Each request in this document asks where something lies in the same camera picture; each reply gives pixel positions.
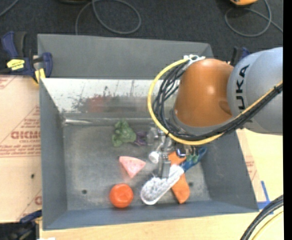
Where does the orange flat piece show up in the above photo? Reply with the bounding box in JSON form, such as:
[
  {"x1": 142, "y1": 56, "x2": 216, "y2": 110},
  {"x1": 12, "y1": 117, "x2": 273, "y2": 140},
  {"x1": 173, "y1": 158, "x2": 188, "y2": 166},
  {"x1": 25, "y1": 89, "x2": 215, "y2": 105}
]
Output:
[{"x1": 167, "y1": 150, "x2": 191, "y2": 205}]

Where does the pink wedge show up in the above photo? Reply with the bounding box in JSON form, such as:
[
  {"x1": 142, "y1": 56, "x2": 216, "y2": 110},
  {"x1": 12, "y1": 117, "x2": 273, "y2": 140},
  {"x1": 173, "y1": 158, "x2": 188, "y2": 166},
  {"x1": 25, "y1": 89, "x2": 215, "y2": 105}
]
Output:
[{"x1": 118, "y1": 155, "x2": 147, "y2": 179}]

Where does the green toy figure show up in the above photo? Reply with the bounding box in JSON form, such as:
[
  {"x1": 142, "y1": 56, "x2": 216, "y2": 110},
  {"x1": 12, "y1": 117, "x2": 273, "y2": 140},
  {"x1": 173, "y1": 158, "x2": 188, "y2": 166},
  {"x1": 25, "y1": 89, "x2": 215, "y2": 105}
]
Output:
[{"x1": 111, "y1": 119, "x2": 148, "y2": 148}]

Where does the orange round toy fruit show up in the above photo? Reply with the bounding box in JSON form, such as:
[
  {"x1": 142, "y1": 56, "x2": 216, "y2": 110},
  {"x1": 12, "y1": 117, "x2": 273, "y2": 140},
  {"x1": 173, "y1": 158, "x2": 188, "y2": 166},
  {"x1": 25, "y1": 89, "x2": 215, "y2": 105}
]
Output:
[{"x1": 109, "y1": 183, "x2": 134, "y2": 209}]

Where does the grey metal bin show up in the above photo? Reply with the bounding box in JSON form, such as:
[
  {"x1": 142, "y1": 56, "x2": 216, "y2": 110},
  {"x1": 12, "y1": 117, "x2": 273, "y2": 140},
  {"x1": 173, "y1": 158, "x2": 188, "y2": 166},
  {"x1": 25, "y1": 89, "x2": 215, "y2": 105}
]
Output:
[{"x1": 37, "y1": 33, "x2": 259, "y2": 231}]

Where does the brown cardboard board red print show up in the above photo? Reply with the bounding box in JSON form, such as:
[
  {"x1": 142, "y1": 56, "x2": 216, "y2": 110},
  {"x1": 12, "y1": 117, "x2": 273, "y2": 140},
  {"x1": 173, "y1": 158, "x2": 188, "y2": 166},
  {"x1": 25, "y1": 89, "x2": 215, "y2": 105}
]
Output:
[{"x1": 0, "y1": 74, "x2": 43, "y2": 225}]

